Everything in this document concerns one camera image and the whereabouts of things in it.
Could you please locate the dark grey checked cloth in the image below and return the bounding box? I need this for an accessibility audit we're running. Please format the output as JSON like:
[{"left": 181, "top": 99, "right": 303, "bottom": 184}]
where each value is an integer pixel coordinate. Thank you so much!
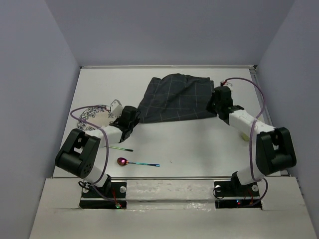
[{"left": 138, "top": 73, "right": 217, "bottom": 123}]

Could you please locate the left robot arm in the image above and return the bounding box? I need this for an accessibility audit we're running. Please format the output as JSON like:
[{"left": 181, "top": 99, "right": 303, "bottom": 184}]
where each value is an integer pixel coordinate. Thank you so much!
[{"left": 55, "top": 105, "right": 141, "bottom": 197}]

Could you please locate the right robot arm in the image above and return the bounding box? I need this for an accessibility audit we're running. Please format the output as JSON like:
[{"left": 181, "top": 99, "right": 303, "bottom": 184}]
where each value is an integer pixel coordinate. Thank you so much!
[{"left": 206, "top": 86, "right": 297, "bottom": 195}]

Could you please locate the blue floral white plate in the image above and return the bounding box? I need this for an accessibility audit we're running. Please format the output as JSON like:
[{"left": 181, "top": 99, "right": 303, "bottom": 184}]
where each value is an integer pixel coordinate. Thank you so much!
[{"left": 79, "top": 105, "right": 113, "bottom": 127}]

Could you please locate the iridescent fork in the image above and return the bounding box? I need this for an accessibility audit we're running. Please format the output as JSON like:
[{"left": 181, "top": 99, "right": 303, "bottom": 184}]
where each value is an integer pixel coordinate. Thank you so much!
[{"left": 109, "top": 146, "right": 133, "bottom": 152}]

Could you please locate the cream cup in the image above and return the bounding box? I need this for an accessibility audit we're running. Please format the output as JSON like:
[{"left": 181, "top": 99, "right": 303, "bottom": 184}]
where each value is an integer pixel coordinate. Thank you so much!
[{"left": 239, "top": 119, "right": 264, "bottom": 141}]

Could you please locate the iridescent spoon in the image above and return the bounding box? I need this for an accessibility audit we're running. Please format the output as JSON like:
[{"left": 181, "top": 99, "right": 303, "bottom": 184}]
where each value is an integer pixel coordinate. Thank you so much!
[{"left": 117, "top": 157, "right": 160, "bottom": 167}]

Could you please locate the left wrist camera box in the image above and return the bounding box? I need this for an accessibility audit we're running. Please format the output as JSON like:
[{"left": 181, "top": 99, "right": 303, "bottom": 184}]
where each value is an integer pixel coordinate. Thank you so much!
[{"left": 108, "top": 99, "right": 124, "bottom": 124}]

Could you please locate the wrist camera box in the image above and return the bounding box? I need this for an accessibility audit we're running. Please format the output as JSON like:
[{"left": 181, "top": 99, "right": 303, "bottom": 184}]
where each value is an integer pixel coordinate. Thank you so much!
[
  {"left": 108, "top": 99, "right": 124, "bottom": 124},
  {"left": 220, "top": 81, "right": 233, "bottom": 91}
]

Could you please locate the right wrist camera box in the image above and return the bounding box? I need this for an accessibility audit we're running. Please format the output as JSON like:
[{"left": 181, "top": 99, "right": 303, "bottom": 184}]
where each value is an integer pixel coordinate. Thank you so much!
[{"left": 220, "top": 81, "right": 233, "bottom": 91}]

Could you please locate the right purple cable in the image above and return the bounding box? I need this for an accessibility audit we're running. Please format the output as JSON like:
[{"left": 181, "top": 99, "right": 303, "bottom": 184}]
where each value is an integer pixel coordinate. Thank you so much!
[{"left": 224, "top": 77, "right": 269, "bottom": 207}]

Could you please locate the purple cable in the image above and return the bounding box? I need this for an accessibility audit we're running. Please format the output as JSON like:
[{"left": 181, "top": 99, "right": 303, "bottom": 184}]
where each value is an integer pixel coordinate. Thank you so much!
[
  {"left": 224, "top": 77, "right": 269, "bottom": 207},
  {"left": 71, "top": 106, "right": 122, "bottom": 207}
]

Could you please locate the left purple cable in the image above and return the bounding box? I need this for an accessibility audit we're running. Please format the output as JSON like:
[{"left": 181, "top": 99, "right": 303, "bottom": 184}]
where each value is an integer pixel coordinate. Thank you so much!
[{"left": 71, "top": 106, "right": 122, "bottom": 207}]

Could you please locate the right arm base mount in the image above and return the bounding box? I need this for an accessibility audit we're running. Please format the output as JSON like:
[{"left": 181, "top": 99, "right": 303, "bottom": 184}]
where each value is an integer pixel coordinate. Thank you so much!
[{"left": 212, "top": 181, "right": 262, "bottom": 209}]

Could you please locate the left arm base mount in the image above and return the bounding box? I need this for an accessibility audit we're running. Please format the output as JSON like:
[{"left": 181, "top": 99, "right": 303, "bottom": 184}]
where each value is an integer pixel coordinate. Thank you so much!
[{"left": 78, "top": 180, "right": 127, "bottom": 210}]

